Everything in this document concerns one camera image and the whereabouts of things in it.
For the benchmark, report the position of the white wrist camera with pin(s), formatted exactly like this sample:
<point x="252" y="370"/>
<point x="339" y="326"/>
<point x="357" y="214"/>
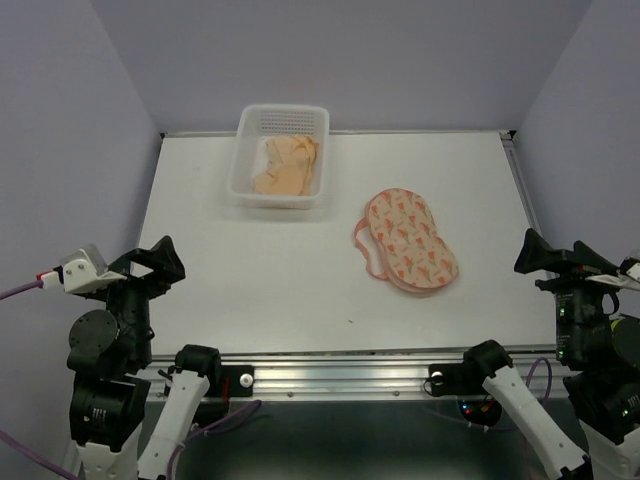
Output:
<point x="84" y="271"/>
<point x="626" y="277"/>

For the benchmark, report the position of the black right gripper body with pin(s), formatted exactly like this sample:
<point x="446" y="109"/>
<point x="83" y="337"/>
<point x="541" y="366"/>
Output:
<point x="576" y="300"/>

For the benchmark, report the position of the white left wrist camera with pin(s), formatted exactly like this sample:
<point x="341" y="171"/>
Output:
<point x="84" y="271"/>

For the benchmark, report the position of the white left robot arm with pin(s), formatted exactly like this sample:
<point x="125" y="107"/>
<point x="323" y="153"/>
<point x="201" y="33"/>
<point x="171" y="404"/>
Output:
<point x="109" y="346"/>

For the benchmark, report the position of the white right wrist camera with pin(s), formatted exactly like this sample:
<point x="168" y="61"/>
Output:
<point x="626" y="277"/>

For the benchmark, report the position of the beige bra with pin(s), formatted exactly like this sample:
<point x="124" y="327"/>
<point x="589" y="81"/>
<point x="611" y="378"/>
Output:
<point x="289" y="170"/>

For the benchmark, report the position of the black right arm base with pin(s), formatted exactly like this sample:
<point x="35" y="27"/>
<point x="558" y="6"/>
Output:
<point x="475" y="406"/>

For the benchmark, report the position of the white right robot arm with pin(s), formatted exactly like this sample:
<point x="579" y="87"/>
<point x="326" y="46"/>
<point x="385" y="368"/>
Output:
<point x="605" y="403"/>

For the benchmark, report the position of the white perforated plastic basket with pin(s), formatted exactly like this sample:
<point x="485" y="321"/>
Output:
<point x="257" y="124"/>

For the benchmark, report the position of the aluminium mounting rail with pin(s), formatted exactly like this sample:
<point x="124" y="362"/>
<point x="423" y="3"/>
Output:
<point x="352" y="376"/>

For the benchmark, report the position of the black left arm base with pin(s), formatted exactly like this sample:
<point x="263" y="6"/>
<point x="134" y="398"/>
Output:
<point x="224" y="380"/>

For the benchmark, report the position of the orange floral round laundry bag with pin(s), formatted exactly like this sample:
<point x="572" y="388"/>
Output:
<point x="398" y="238"/>

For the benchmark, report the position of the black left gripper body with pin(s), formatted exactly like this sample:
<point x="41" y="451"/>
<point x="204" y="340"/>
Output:
<point x="134" y="295"/>

